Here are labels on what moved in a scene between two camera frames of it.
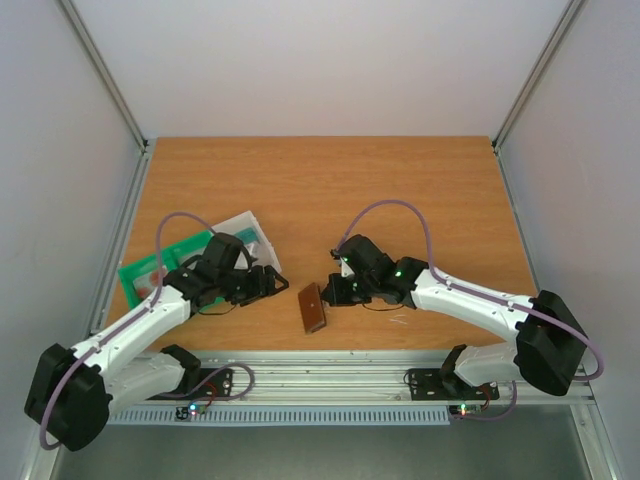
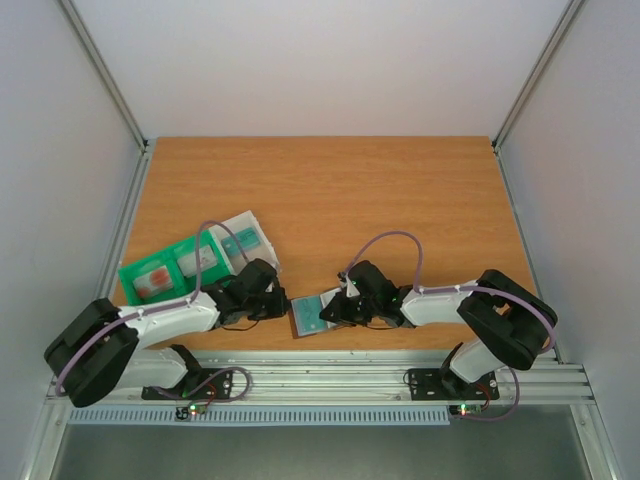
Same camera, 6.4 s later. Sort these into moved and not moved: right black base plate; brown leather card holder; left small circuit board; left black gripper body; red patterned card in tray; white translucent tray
Moved: left black gripper body; brown leather card holder
Not moved: left small circuit board; right black base plate; red patterned card in tray; white translucent tray
